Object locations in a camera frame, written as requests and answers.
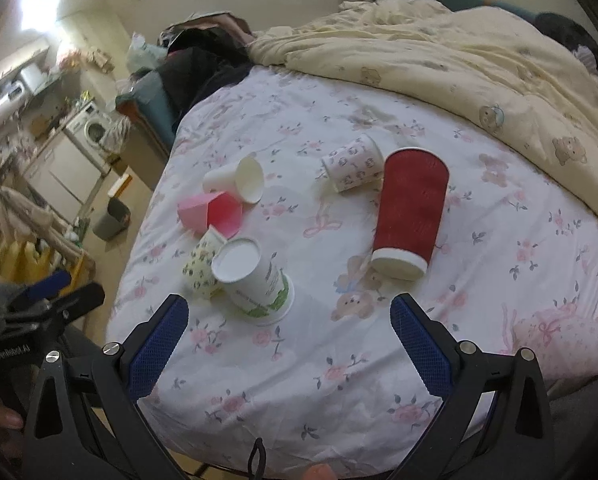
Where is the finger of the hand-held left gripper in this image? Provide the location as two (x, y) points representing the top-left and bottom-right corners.
(41, 281), (106, 327)
(23, 269), (73, 307)

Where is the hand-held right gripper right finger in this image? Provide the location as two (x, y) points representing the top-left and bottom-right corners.
(389, 292), (564, 480)

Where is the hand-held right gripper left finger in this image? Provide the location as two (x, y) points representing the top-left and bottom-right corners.
(23, 294), (200, 480)

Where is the yellow floral paper cup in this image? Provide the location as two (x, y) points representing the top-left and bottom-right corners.
(181, 225), (230, 301)

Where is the white cup with green print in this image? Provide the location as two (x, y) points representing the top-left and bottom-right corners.
(211, 237), (296, 327)

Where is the tall red paper cup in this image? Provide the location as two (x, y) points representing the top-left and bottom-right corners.
(370, 147), (450, 282)

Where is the pink paper cup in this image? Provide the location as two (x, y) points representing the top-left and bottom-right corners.
(178, 190), (243, 239)

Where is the plain white paper cup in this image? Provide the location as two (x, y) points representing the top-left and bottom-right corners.
(202, 155), (266, 205)

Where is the white cup with pink print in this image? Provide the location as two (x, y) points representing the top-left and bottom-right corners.
(321, 133), (384, 194)

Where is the yellow hanging garment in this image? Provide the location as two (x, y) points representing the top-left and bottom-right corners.
(0, 240), (54, 286)

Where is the clothes drying rack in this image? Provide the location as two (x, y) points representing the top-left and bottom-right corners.
(0, 160), (97, 281)

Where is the grey trash bin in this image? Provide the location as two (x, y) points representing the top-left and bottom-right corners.
(93, 197), (131, 241)

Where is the white cabinet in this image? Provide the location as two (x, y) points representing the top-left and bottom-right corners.
(21, 132), (104, 211)

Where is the small cardboard box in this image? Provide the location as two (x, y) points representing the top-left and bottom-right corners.
(108, 172), (134, 198)

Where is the floral white bed sheet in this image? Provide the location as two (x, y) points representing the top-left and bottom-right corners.
(106, 65), (598, 478)

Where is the pink dotted pillow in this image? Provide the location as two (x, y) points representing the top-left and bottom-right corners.
(511, 305), (598, 386)

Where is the white washing machine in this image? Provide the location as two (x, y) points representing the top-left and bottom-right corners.
(64, 100), (114, 171)

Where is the white microwave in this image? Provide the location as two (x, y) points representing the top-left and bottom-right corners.
(16, 65), (47, 93)

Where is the white plastic bag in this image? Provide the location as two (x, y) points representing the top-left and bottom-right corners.
(126, 32), (167, 71)

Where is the dark clothes pile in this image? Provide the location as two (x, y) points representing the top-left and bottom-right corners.
(156, 12), (257, 116)

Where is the yellow bear print quilt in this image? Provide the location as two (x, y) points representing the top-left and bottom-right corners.
(246, 0), (598, 236)

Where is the black cloth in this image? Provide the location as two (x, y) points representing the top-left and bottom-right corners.
(534, 11), (598, 86)

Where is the teal bed frame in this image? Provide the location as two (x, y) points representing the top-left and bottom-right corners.
(116, 70), (180, 151)

